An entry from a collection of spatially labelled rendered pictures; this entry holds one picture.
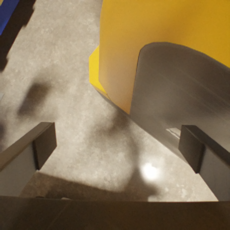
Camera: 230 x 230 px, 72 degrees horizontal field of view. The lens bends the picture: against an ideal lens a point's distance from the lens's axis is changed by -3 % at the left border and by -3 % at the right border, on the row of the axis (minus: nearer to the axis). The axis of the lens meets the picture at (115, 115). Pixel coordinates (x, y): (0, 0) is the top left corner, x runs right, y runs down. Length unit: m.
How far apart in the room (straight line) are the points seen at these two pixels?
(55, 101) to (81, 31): 0.47
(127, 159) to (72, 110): 0.42
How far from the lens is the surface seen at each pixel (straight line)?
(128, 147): 0.91
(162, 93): 0.16
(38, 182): 1.10
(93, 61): 0.65
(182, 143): 0.16
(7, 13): 1.22
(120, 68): 0.18
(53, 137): 0.16
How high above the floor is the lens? 0.90
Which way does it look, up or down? 80 degrees down
